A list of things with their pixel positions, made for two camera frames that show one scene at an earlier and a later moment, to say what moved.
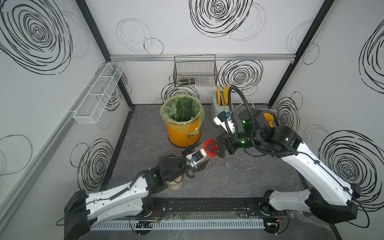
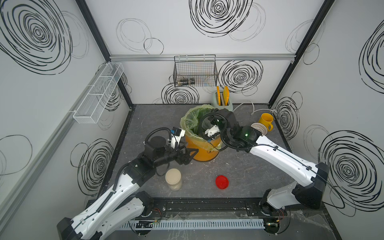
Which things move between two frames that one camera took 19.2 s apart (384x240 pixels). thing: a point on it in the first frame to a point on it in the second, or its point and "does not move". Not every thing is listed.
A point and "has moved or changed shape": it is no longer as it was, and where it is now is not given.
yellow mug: x=269 y=118 does not move
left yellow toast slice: x=219 y=97 does not move
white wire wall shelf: x=88 y=111 does not move
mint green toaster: x=216 y=109 does not move
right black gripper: x=225 y=138 to x=214 y=113
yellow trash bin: x=184 y=134 has moved or changed shape
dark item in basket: x=186 y=82 does not move
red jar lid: x=208 y=152 to x=222 y=182
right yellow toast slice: x=225 y=94 does not move
